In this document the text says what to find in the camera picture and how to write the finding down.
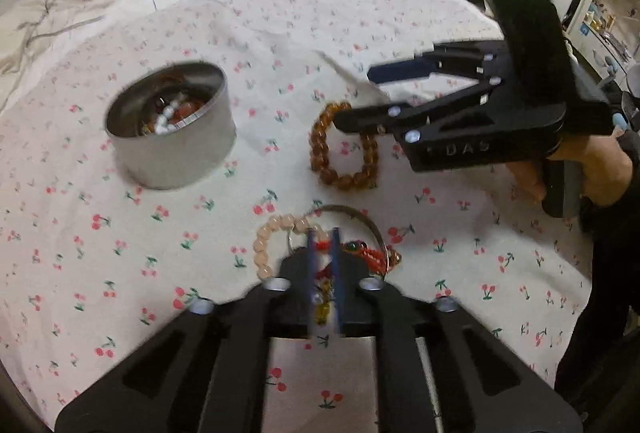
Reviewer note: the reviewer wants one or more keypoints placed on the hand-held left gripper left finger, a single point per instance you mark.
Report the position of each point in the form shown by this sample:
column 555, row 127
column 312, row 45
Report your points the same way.
column 313, row 273

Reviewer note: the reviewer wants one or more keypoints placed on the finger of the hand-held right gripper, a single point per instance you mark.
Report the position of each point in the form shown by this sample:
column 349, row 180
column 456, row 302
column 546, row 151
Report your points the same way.
column 400, row 69
column 370, row 118

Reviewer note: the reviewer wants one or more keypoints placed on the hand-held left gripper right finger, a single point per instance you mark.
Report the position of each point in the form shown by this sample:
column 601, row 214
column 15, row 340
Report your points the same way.
column 338, row 273

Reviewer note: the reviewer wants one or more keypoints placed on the round metal tin lid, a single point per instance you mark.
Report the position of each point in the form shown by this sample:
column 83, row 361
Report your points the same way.
column 350, row 211

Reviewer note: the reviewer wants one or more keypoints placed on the round metal tin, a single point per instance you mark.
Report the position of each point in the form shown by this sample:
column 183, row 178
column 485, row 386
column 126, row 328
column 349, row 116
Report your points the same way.
column 170, row 158

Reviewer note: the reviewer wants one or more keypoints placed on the person's right forearm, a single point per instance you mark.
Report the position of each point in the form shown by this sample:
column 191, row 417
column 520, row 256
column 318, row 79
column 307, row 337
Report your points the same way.
column 610, row 293

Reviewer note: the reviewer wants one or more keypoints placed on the small gold bead jewelry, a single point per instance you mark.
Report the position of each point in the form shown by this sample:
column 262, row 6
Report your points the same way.
column 394, row 259

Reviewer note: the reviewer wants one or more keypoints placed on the person's right hand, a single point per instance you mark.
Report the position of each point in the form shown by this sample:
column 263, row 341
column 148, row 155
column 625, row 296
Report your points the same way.
column 605, row 173

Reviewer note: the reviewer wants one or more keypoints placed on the cluttered white shelf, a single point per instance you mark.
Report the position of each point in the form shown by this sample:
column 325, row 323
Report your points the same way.
column 605, row 13

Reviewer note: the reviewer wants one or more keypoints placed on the cherry print bed sheet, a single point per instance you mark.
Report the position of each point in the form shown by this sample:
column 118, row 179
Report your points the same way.
column 280, row 38

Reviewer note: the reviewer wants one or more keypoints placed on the white striped duvet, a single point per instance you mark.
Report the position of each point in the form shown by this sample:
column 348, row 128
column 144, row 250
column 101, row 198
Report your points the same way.
column 75, row 8

